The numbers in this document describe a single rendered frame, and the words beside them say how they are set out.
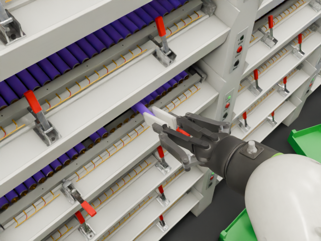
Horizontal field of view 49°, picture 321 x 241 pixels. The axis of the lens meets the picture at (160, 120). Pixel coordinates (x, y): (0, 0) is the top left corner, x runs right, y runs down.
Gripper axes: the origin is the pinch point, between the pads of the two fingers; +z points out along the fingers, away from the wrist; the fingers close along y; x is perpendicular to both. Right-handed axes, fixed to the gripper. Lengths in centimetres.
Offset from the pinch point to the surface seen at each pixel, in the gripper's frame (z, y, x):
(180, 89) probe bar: 7.9, -13.6, 3.4
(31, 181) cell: 10.7, 26.4, 2.3
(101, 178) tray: 5.0, 15.1, 7.9
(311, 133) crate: 13, -98, 84
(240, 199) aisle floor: 16, -43, 83
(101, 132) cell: 10.8, 8.8, 2.3
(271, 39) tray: 4.8, -48.0, 5.5
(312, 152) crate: 7, -87, 85
